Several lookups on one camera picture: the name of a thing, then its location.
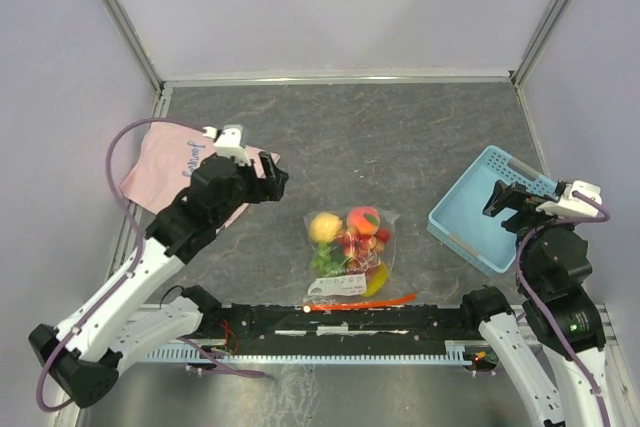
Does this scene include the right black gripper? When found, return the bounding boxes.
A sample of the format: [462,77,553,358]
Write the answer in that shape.
[481,178,577,287]

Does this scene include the yellow pear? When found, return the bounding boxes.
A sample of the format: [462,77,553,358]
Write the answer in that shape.
[308,212,343,243]

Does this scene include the orange peach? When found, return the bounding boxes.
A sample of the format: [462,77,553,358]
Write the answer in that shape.
[346,206,381,235]

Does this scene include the green grape bunch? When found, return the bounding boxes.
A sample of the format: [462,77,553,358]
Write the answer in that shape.
[311,243,346,278]

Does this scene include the clear orange zip top bag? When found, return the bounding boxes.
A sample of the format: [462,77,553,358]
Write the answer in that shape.
[302,205,416,313]

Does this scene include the red grape bunch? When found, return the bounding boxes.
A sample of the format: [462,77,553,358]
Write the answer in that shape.
[336,229,376,270]

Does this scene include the red strawberries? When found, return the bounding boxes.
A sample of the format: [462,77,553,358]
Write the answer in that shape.
[371,228,392,253]

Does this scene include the yellow starfruit slice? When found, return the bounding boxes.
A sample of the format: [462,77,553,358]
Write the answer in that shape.
[362,263,389,298]

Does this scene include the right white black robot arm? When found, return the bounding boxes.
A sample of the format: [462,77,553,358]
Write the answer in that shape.
[458,181,615,426]

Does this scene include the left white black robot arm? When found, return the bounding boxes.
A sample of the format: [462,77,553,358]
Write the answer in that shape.
[28,152,289,412]

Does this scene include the light blue plastic basket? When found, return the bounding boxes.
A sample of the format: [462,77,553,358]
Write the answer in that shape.
[427,145,556,277]

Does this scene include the pink folded cloth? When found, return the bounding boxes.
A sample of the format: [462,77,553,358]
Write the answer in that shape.
[119,119,281,231]

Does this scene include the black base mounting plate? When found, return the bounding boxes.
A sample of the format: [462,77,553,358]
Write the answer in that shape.
[186,304,498,357]

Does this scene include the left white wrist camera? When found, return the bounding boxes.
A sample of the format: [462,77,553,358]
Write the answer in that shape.
[203,125,253,167]

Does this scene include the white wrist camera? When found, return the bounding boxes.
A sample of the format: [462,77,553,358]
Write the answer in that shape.
[203,125,253,167]
[535,180,602,219]

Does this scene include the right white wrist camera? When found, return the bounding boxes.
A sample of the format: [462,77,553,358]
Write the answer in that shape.
[535,180,602,219]

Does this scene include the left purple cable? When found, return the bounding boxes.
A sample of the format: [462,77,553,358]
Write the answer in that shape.
[37,117,209,414]

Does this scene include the light blue cable duct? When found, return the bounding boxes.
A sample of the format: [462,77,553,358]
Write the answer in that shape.
[141,342,472,367]

